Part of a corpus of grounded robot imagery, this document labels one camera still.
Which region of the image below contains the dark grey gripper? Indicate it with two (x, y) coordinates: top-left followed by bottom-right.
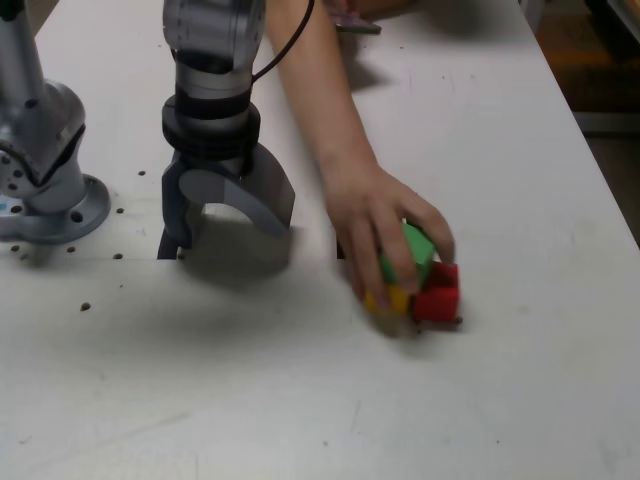
(162, 144), (296, 249)

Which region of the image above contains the green cube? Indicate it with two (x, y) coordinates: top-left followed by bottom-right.
(377, 222), (436, 296)

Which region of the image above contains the yellow cube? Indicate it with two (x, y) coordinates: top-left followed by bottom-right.
(362, 284), (414, 317)

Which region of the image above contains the red cube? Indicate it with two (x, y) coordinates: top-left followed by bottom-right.
(412, 262), (460, 324)

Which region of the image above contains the person's hand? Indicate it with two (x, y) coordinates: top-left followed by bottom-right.
(324, 149), (459, 310)

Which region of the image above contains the black tape strip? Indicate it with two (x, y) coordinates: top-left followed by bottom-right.
(157, 227), (180, 261)

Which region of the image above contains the pink flat object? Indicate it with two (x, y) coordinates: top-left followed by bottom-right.
(324, 0), (384, 36)

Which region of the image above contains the brown wooden furniture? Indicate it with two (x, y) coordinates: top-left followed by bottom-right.
(537, 0), (640, 134)

